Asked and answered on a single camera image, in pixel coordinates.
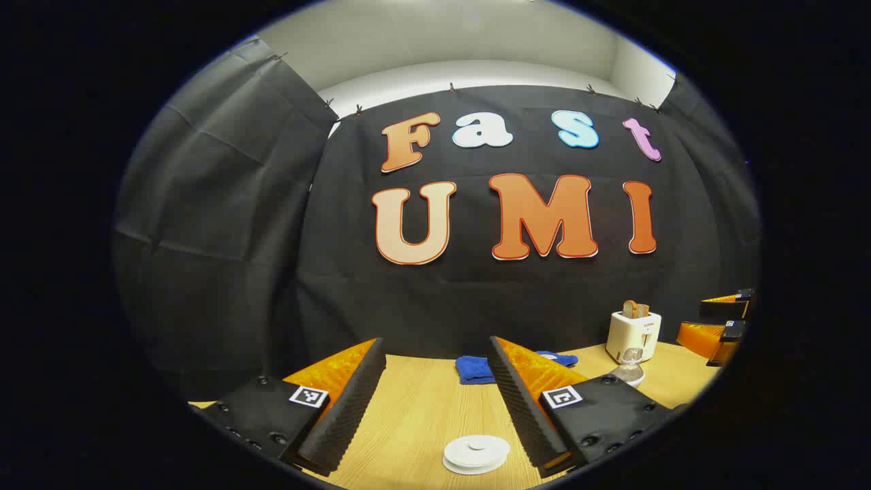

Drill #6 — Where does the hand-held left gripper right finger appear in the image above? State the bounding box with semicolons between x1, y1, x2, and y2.
489;336;689;478

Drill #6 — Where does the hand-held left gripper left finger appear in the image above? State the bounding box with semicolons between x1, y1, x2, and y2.
189;337;387;477

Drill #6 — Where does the white teacup lid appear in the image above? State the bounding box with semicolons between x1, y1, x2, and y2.
445;434;511;469

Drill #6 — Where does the clear water bottle green label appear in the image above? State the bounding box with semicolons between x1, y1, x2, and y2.
611;346;647;390

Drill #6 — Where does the blue folded towel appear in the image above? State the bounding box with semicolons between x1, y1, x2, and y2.
455;350;579;386

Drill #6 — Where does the white toaster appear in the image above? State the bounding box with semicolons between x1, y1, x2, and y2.
606;310;662;365

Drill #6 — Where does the black backdrop cloth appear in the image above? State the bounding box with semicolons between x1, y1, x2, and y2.
112;37;761;402

